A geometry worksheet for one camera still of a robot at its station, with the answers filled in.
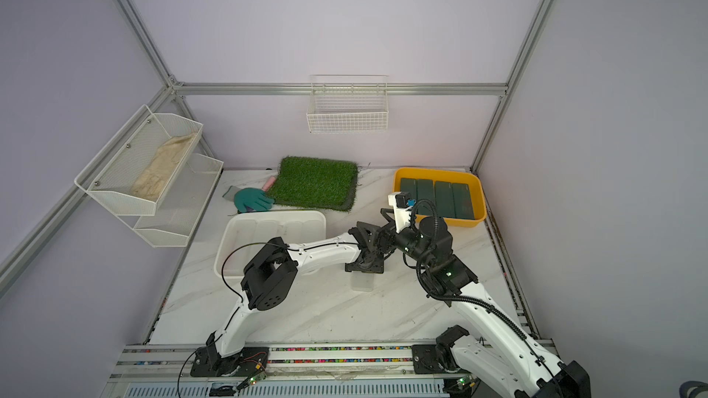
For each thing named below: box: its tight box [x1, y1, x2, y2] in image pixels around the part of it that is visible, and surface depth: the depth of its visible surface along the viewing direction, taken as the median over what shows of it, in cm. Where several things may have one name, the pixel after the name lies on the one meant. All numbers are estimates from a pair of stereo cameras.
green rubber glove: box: [234, 187, 276, 213], surface depth 110 cm
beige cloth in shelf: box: [129, 132, 197, 203], surface depth 81 cm
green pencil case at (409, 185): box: [400, 177, 418, 201], surface depth 116 cm
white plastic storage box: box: [213, 210, 328, 279], surface depth 99 cm
